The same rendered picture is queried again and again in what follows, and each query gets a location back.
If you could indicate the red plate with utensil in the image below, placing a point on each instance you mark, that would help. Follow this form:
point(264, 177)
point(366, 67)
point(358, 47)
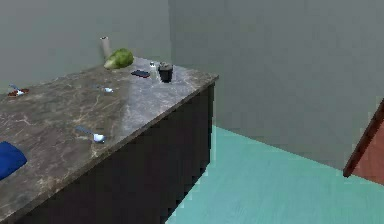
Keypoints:
point(17, 91)

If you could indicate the large silver spoon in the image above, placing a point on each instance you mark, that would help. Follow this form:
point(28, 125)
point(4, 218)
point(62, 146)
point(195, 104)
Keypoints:
point(93, 134)

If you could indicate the black mobile phone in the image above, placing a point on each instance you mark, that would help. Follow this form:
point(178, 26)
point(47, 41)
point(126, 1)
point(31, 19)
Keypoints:
point(140, 73)

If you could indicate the green lettuce head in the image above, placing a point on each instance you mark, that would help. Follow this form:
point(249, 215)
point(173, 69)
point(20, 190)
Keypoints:
point(119, 58)

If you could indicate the blue cloth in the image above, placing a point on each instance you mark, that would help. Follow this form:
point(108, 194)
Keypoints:
point(10, 160)

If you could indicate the small silver spoon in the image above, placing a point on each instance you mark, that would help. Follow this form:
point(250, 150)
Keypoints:
point(107, 89)

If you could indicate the dark marble-top kitchen counter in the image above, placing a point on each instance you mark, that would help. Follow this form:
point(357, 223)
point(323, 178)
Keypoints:
point(100, 133)

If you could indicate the black cup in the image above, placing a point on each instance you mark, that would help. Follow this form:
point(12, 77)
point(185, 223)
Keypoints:
point(165, 72)

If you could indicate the reddish brown room door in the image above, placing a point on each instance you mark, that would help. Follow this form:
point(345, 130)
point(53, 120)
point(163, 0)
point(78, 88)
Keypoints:
point(368, 146)

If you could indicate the small white shaker bottle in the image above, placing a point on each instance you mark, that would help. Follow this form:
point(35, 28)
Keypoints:
point(153, 70)

